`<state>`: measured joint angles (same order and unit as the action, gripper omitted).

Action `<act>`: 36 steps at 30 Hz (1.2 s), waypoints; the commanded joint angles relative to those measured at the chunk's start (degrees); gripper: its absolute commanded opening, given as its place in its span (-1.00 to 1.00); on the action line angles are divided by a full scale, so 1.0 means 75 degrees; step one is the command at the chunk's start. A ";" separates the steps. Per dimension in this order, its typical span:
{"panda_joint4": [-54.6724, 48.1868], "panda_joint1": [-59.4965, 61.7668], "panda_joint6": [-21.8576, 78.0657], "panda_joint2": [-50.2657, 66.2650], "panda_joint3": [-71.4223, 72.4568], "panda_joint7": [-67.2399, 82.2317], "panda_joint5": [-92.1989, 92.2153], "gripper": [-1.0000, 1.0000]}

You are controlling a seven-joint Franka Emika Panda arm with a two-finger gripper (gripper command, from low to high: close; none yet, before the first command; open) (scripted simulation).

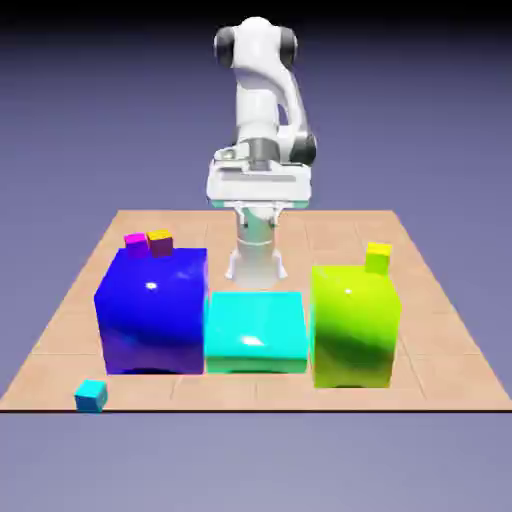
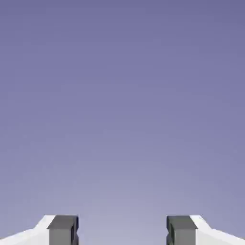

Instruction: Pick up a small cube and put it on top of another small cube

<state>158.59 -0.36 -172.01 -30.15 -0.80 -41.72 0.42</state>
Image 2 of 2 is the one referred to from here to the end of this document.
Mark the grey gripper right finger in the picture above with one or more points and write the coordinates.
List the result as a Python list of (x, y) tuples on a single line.
[(183, 229)]

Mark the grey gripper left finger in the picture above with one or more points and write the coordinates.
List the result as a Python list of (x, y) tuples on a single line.
[(60, 229)]

